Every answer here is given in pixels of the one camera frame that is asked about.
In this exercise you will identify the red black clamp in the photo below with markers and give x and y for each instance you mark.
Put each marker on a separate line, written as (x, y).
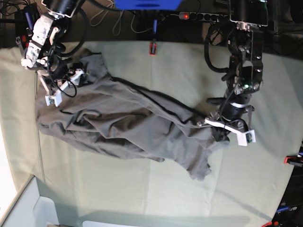
(153, 43)
(24, 27)
(295, 160)

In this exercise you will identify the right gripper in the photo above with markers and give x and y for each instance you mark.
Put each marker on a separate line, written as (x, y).
(64, 80)

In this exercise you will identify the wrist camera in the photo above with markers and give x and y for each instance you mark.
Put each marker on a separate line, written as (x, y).
(245, 138)
(53, 100)

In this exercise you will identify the white power strip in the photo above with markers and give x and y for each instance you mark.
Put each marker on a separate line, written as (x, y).
(202, 17)

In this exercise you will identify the red black left clamp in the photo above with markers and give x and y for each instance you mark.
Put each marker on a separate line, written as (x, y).
(24, 27)

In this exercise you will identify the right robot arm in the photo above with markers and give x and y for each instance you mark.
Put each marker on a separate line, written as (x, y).
(47, 56)

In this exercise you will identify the red black right clamp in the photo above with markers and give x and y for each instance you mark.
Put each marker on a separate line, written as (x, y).
(295, 160)

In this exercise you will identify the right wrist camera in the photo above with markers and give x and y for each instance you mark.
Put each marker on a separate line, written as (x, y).
(53, 100)

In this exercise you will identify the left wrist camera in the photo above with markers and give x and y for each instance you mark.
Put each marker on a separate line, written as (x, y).
(245, 138)

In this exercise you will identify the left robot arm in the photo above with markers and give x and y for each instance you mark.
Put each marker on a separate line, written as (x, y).
(243, 77)

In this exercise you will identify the red corner clamp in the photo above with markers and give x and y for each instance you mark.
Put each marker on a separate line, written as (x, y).
(271, 224)

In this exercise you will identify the grey t-shirt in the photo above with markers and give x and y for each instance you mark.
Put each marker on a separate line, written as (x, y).
(113, 117)

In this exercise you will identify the green table cloth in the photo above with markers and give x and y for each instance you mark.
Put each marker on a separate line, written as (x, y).
(244, 188)

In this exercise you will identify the red black centre clamp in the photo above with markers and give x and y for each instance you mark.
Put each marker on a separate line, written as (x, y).
(153, 43)

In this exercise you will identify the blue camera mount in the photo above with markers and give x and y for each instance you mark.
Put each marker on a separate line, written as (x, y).
(147, 4)

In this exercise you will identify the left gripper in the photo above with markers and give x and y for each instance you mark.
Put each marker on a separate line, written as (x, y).
(232, 116)

